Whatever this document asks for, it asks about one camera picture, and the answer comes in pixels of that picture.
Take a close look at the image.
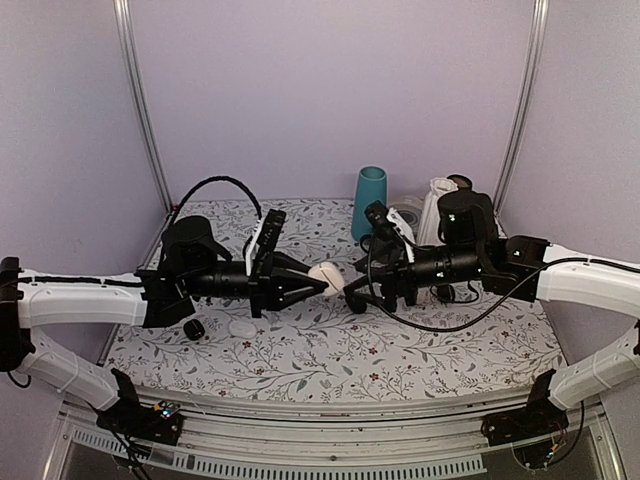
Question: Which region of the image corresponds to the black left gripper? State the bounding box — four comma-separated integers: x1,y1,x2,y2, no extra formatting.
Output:
183,252,326,320

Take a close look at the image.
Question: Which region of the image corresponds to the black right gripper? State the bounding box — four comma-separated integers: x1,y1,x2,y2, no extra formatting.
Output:
343,241,484,312

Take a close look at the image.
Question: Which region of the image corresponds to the black earbuds charging case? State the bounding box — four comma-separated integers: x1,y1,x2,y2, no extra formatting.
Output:
346,296,367,315

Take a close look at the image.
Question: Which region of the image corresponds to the white earbuds case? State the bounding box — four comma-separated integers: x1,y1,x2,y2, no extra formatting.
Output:
228,320,257,339
307,262,345,297

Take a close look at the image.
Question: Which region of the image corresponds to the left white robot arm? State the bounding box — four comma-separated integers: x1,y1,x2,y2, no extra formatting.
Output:
1,210,344,434

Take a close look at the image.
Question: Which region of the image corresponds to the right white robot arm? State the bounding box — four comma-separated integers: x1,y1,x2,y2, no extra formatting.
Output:
343,189,639,436

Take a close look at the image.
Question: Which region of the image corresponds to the white closed earbuds case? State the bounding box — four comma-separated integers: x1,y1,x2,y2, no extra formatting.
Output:
228,320,257,339

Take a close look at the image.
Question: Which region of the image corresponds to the small black case right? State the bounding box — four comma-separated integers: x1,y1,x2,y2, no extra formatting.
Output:
436,285,456,303

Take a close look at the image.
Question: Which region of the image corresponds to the small black closed case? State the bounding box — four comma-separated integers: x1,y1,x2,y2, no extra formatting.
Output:
183,319,206,341

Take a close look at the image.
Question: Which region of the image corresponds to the white ribbed vase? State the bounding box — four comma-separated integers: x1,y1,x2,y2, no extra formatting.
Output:
416,178,458,246

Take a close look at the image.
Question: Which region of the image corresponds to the clear glass dish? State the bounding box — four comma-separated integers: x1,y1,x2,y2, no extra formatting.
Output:
388,195,424,236

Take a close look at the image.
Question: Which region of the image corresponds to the floral patterned table mat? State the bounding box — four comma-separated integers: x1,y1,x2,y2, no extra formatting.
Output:
105,198,565,404

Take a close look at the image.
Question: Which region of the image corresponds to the teal tall vase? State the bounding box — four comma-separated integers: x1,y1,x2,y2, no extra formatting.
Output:
351,166,387,241

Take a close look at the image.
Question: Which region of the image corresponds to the black cylinder vase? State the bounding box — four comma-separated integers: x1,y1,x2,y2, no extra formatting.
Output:
447,174,473,190

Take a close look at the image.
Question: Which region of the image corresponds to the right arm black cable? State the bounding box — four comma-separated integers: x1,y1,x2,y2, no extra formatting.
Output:
365,234,640,331

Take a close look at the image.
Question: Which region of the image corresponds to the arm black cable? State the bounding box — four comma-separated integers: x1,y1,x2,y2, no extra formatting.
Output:
172,174,264,221
365,234,640,331

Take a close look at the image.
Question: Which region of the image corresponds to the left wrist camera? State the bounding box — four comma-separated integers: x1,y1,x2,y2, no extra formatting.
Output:
244,209,286,276

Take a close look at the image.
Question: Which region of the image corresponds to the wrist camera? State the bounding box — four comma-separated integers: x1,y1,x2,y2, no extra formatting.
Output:
244,209,286,276
365,201,415,263

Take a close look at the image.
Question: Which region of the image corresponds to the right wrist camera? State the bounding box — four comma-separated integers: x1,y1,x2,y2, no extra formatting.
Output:
365,201,415,263

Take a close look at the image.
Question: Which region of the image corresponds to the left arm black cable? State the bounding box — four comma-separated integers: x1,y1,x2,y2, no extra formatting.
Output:
172,174,264,221

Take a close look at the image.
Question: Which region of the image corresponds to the front aluminium rail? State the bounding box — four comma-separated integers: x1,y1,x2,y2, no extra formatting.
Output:
49,389,626,480

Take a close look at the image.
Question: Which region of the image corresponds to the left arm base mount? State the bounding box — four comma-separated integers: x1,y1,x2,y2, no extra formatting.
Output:
96,368,184,446

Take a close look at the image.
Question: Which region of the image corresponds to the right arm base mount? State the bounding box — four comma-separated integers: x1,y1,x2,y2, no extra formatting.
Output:
480,369,569,446

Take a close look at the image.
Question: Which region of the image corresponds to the right aluminium frame post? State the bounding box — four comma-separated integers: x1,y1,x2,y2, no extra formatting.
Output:
493,0,550,215

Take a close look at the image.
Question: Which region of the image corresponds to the aluminium frame post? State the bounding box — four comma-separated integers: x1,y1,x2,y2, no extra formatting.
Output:
113,0,173,212
493,0,550,215

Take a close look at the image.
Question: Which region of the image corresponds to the left aluminium frame post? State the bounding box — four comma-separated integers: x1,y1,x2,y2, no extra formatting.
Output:
113,0,173,212

